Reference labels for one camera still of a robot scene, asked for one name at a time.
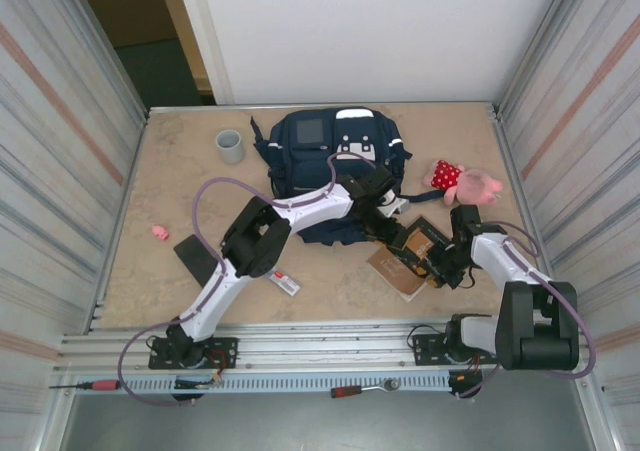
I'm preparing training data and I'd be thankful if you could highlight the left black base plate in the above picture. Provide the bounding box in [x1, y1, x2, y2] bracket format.
[148, 337, 239, 371]

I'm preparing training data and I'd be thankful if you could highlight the brown book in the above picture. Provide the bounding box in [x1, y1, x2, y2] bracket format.
[367, 214, 451, 303]

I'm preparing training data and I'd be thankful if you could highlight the white slotted cable duct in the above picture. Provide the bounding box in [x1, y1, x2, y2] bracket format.
[119, 374, 454, 393]

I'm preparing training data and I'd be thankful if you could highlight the red handled screwdriver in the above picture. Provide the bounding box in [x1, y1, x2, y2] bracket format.
[48, 379, 123, 391]

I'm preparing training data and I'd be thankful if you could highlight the tan wooden door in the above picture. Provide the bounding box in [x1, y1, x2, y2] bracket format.
[153, 0, 214, 95]

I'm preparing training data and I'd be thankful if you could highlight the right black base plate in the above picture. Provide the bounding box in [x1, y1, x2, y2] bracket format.
[412, 333, 503, 367]

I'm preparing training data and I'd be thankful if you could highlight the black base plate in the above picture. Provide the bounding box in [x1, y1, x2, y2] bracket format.
[148, 337, 239, 371]
[412, 333, 503, 367]

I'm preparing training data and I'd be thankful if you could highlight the aluminium mounting rail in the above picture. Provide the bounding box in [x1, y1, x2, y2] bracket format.
[53, 315, 600, 376]

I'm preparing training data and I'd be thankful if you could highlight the navy blue backpack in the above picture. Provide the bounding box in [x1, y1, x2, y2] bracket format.
[249, 106, 447, 246]

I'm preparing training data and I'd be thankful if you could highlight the red handled ratchet wrench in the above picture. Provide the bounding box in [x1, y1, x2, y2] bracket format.
[330, 378, 401, 399]

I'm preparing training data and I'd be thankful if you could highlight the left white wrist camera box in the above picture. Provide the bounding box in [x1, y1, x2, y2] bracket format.
[378, 193, 409, 218]

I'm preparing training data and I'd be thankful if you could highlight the white red pen pack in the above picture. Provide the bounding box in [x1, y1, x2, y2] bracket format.
[267, 268, 303, 297]

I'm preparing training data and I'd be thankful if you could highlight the black rectangular case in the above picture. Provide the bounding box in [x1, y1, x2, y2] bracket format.
[173, 234, 224, 288]

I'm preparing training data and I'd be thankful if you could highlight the pink plush pig red dress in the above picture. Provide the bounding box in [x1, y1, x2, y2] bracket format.
[423, 158, 504, 207]

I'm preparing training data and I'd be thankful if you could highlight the grey plastic cup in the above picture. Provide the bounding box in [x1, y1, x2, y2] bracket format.
[215, 129, 246, 165]

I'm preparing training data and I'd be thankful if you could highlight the black orange wire bundle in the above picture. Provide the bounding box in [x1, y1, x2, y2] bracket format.
[174, 348, 237, 391]
[447, 355, 486, 398]

